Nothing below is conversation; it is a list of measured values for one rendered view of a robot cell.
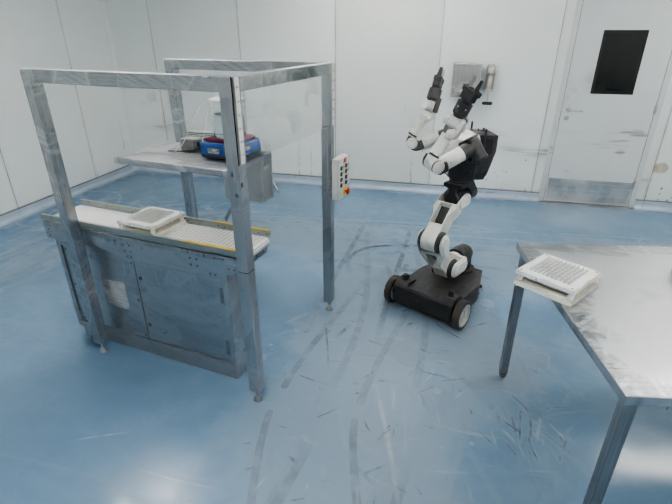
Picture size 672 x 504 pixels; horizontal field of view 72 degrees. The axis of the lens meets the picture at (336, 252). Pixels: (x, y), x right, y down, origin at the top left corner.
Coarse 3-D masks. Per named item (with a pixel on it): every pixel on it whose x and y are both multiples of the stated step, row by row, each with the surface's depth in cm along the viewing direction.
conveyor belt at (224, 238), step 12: (84, 216) 268; (96, 216) 268; (108, 216) 268; (120, 216) 268; (180, 228) 251; (192, 228) 251; (204, 228) 251; (216, 228) 251; (192, 240) 237; (204, 240) 237; (216, 240) 237; (228, 240) 237; (252, 240) 237; (264, 240) 238
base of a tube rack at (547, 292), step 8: (520, 280) 193; (528, 280) 193; (528, 288) 190; (536, 288) 188; (544, 288) 187; (584, 288) 187; (592, 288) 188; (544, 296) 186; (552, 296) 183; (560, 296) 181; (576, 296) 181; (584, 296) 185; (568, 304) 179
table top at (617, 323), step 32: (576, 256) 220; (608, 256) 220; (640, 256) 220; (608, 288) 192; (640, 288) 192; (576, 320) 171; (608, 320) 171; (640, 320) 171; (608, 352) 154; (640, 352) 154; (640, 384) 140
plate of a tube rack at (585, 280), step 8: (544, 256) 203; (552, 256) 203; (528, 264) 196; (576, 264) 196; (520, 272) 191; (528, 272) 190; (536, 272) 190; (592, 272) 190; (600, 272) 190; (536, 280) 187; (544, 280) 184; (552, 280) 184; (568, 280) 184; (576, 280) 184; (584, 280) 184; (592, 280) 185; (560, 288) 180; (568, 288) 178; (576, 288) 178
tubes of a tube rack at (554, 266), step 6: (546, 264) 195; (552, 264) 195; (558, 264) 195; (564, 264) 194; (546, 270) 189; (552, 270) 189; (558, 270) 190; (570, 270) 191; (576, 270) 191; (582, 270) 190; (558, 276) 185; (564, 276) 185; (570, 276) 184
